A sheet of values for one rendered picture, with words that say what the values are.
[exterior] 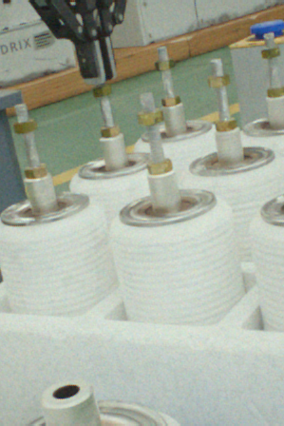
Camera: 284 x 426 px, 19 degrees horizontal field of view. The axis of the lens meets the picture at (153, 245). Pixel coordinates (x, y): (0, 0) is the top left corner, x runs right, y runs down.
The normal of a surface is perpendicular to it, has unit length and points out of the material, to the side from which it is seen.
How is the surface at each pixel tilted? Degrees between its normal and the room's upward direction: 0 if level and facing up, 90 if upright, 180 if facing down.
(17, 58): 90
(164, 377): 90
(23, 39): 90
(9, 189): 90
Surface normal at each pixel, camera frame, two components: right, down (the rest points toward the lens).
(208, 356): -0.48, 0.37
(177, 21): 0.69, 0.12
